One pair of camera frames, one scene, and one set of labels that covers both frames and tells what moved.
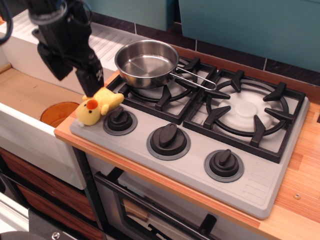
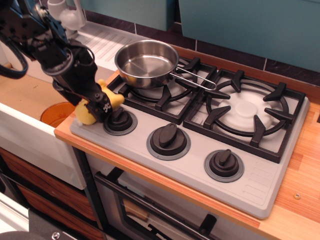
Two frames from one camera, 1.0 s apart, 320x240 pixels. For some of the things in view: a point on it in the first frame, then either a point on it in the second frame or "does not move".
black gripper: x=66 y=44 → x=75 y=75
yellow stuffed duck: x=89 y=111 does not move
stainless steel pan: x=148 y=64 does not move
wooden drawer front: x=57 y=188 does not move
